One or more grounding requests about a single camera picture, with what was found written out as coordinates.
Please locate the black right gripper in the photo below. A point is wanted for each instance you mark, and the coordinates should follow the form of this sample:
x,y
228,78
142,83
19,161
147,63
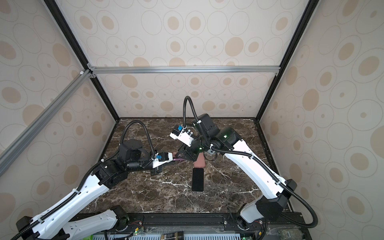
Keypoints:
x,y
184,151

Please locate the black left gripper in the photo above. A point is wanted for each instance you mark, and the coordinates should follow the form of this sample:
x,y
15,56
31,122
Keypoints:
x,y
155,169

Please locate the pink phone case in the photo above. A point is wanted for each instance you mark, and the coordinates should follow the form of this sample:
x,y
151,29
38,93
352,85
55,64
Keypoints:
x,y
200,162

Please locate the phone with black screen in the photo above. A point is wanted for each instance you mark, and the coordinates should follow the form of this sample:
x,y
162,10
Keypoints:
x,y
198,180

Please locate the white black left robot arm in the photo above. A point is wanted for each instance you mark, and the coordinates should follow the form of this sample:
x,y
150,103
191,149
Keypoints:
x,y
57,222

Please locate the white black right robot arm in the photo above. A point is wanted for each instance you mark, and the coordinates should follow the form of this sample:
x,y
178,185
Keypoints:
x,y
276,191

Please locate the dark bottle at front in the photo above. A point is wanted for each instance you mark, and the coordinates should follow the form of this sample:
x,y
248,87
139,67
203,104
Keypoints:
x,y
173,236

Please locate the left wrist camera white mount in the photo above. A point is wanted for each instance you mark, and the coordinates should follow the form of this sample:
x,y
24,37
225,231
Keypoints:
x,y
161,159

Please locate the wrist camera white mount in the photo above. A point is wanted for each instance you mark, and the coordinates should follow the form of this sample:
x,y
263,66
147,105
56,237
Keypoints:
x,y
182,134
161,159

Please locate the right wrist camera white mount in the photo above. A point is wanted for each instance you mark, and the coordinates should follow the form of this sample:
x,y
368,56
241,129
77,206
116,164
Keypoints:
x,y
182,134

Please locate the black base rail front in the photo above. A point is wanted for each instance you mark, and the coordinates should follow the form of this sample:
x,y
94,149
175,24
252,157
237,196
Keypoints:
x,y
214,226

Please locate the horizontal aluminium rail back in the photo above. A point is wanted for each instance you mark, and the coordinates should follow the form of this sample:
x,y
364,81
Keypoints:
x,y
185,70

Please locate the diagonal aluminium rail left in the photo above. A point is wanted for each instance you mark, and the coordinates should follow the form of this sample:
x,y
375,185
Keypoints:
x,y
25,138

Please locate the black corner frame post left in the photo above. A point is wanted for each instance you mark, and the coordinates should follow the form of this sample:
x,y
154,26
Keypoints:
x,y
59,18

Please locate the black corner frame post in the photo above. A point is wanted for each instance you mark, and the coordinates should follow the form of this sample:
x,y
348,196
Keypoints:
x,y
301,27
59,18

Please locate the black corner frame post right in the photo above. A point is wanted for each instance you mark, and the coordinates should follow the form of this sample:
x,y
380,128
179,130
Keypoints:
x,y
301,27

